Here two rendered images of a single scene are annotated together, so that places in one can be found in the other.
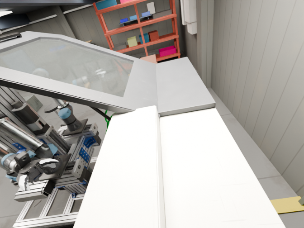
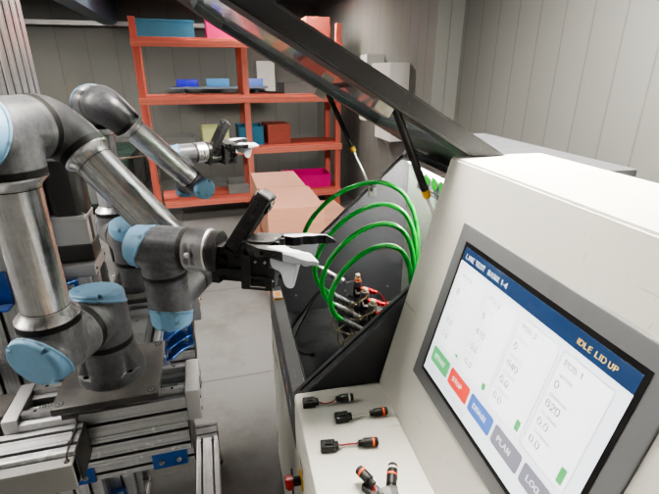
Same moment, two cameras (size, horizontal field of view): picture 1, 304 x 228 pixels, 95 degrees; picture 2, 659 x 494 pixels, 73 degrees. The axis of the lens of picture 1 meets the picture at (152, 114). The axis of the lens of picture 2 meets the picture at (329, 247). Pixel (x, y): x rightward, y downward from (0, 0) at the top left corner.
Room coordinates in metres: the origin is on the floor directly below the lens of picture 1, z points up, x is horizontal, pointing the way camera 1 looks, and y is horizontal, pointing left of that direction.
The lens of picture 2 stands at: (-0.20, 0.80, 1.72)
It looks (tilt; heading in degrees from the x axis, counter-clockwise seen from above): 22 degrees down; 337
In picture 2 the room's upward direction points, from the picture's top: straight up
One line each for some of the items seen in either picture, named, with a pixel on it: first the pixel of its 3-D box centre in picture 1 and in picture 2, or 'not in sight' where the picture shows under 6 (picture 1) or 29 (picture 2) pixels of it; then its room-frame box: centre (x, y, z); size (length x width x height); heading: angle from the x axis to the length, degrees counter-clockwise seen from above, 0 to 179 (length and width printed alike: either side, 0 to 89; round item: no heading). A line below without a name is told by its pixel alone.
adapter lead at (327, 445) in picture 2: not in sight; (349, 443); (0.45, 0.49, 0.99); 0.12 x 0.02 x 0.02; 73
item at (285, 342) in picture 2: not in sight; (286, 349); (1.00, 0.46, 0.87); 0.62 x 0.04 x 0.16; 170
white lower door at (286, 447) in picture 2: not in sight; (285, 447); (1.00, 0.47, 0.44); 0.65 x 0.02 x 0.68; 170
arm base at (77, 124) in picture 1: (73, 123); (135, 271); (1.33, 0.88, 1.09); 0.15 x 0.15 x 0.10
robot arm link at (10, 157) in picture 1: (14, 161); (161, 248); (0.58, 0.80, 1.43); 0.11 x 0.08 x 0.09; 57
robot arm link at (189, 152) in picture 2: not in sight; (180, 155); (1.54, 0.67, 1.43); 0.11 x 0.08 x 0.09; 108
